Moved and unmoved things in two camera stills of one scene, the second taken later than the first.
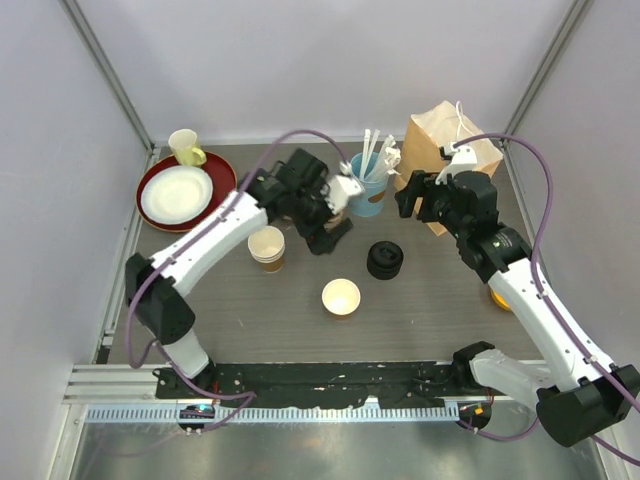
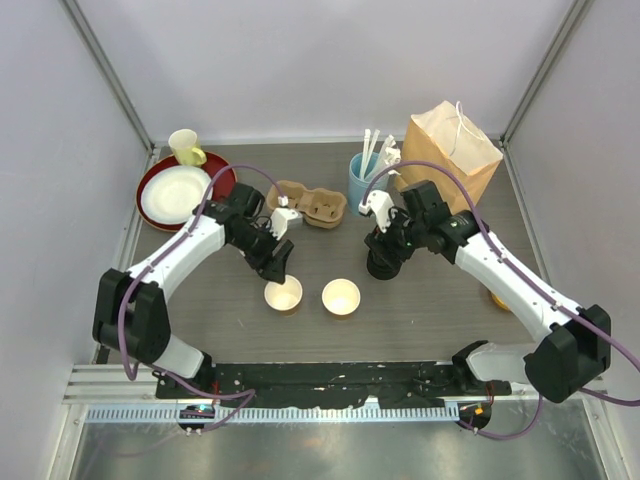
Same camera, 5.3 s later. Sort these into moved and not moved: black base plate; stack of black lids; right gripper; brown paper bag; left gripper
Moved: left gripper; right gripper
Not moved: black base plate; brown paper bag; stack of black lids
